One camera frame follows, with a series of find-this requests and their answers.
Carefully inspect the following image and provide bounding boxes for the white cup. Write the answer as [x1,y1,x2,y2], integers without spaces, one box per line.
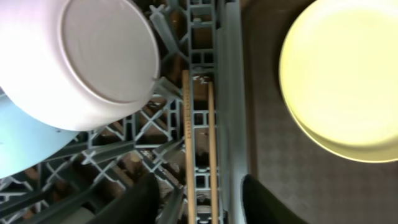
[60,207,95,224]

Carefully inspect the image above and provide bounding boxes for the yellow plate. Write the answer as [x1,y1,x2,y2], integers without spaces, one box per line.
[279,0,397,163]

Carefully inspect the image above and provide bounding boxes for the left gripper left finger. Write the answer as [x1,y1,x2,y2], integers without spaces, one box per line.
[88,173,160,224]

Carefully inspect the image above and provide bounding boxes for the wooden chopstick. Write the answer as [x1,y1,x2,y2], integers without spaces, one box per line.
[182,70,197,224]
[208,82,219,224]

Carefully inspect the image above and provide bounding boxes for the white bowl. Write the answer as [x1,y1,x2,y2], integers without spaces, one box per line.
[1,0,160,131]

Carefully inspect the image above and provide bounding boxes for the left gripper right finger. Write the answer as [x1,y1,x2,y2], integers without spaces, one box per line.
[242,175,307,224]

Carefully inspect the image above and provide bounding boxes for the light blue bowl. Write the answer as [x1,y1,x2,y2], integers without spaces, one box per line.
[1,92,78,178]

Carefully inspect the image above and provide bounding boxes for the dark brown serving tray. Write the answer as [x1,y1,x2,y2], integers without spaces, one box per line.
[242,0,397,223]

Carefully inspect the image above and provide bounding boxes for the grey dishwasher rack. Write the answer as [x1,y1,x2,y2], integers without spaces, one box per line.
[1,1,248,223]

